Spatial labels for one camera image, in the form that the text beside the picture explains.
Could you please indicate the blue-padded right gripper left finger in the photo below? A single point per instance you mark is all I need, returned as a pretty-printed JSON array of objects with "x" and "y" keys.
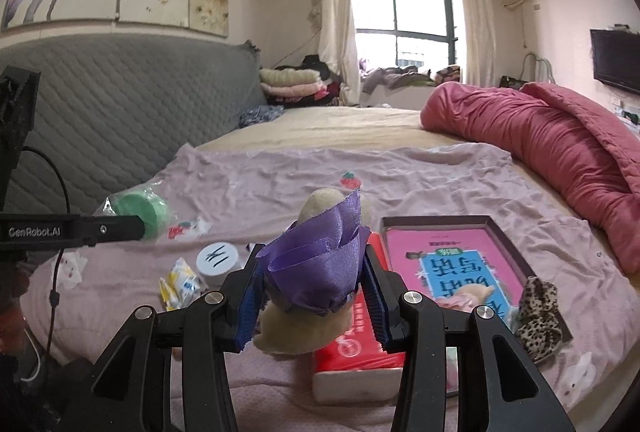
[{"x": 130, "y": 385}]

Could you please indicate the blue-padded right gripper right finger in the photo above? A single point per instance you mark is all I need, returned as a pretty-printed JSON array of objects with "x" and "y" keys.
[{"x": 500, "y": 388}]

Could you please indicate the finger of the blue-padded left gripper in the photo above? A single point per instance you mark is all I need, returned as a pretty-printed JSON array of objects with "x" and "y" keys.
[{"x": 110, "y": 229}]

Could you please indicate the leopard print scrunchie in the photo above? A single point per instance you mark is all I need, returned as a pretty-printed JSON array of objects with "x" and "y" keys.
[{"x": 538, "y": 326}]

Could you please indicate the green puff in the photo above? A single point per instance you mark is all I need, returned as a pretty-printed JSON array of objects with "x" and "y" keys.
[{"x": 147, "y": 201}]

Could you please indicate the beige teddy pink bow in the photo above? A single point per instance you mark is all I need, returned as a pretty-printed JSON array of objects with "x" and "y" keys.
[{"x": 466, "y": 298}]

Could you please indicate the yellow white snack packet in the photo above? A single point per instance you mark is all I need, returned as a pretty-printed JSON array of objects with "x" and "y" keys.
[{"x": 180, "y": 287}]

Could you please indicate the red tissue pack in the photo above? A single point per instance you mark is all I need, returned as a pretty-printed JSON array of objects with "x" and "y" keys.
[{"x": 354, "y": 369}]

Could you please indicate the beige teddy purple bow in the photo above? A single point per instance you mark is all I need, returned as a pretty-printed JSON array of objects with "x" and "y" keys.
[{"x": 311, "y": 274}]

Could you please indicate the pale blue tissue pack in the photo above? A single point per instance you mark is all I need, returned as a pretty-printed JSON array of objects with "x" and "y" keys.
[{"x": 511, "y": 318}]

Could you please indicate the person's hand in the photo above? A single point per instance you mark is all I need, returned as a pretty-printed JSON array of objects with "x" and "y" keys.
[{"x": 14, "y": 283}]

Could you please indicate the grey quilted headboard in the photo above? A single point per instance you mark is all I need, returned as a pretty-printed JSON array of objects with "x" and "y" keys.
[{"x": 113, "y": 109}]

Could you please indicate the white round labelled jar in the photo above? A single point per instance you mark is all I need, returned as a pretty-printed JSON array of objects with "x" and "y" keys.
[{"x": 216, "y": 261}]

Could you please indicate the lilac strawberry print blanket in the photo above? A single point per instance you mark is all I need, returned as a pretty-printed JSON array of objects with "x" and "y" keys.
[{"x": 76, "y": 305}]

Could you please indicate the dark patterned cloth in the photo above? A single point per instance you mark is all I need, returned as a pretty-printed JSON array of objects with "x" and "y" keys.
[{"x": 260, "y": 114}]

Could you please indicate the pink rolled duvet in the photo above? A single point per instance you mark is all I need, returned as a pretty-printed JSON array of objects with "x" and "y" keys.
[{"x": 578, "y": 147}]

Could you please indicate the folded blankets stack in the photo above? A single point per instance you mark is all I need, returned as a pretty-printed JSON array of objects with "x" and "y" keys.
[{"x": 291, "y": 85}]

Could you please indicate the beige bed sheet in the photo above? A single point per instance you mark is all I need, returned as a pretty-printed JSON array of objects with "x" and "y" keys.
[{"x": 351, "y": 128}]

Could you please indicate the clothes pile on sill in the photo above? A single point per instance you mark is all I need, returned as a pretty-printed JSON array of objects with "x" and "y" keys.
[{"x": 394, "y": 78}]

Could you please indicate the right cream curtain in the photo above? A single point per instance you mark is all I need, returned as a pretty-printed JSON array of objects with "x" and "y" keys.
[{"x": 481, "y": 43}]

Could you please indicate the cream curtain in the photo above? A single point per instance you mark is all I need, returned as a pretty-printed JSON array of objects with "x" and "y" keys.
[
  {"x": 481, "y": 43},
  {"x": 334, "y": 22}
]

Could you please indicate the left cream curtain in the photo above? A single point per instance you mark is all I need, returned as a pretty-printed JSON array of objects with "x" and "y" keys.
[{"x": 334, "y": 22}]

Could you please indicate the black wall television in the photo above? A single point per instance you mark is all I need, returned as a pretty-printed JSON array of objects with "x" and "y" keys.
[{"x": 616, "y": 58}]

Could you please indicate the window with dark frame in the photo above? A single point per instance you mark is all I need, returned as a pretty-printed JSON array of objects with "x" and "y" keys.
[{"x": 401, "y": 33}]

